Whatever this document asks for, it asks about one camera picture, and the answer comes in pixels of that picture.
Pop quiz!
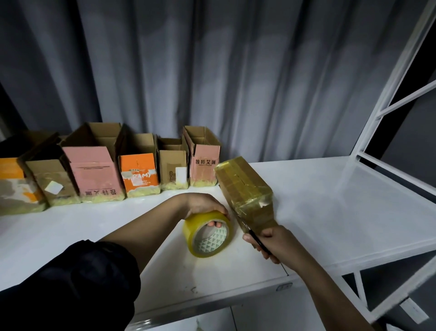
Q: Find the brown box with white sticker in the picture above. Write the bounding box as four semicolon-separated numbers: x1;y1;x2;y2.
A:
18;141;82;207

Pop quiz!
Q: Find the person's right forearm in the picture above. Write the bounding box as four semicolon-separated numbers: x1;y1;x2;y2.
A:
285;254;375;331

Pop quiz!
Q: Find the small brown labelled box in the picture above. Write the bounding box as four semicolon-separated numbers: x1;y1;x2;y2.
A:
157;137;190;191

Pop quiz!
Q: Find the orange and white cardboard box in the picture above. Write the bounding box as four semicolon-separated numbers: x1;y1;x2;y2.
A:
0;131;60;216

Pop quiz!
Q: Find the person's left forearm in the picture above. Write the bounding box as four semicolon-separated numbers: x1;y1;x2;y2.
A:
99;195;190;273

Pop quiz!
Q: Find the person's right hand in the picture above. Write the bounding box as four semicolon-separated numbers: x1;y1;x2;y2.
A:
243;226;301;274

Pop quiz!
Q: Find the black sleeve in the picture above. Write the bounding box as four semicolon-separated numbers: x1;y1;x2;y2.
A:
0;240;141;331

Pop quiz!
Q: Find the large pink cardboard box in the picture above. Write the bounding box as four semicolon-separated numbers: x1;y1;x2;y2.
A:
61;122;127;204

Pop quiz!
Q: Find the tape-wrapped cardboard box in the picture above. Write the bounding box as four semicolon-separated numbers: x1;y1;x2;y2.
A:
213;156;277;236

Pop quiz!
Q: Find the white wall socket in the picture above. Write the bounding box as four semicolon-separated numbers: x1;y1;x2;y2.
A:
399;298;430;325

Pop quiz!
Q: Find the thin black utility knife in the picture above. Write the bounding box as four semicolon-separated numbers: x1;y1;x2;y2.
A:
238;218;290;276

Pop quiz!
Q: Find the person's left hand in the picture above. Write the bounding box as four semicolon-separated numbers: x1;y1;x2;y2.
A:
184;193;229;228

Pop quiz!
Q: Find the white metal shelf frame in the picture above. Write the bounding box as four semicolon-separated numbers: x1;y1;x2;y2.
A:
335;0;436;331

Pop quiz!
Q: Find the small pink cardboard box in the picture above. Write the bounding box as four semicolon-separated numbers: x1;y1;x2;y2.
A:
183;126;221;188

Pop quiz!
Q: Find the grey curtain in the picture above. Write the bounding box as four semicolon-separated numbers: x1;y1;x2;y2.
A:
0;0;430;163

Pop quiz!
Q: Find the yellow packing tape roll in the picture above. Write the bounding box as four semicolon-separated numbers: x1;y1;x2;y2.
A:
183;211;233;258

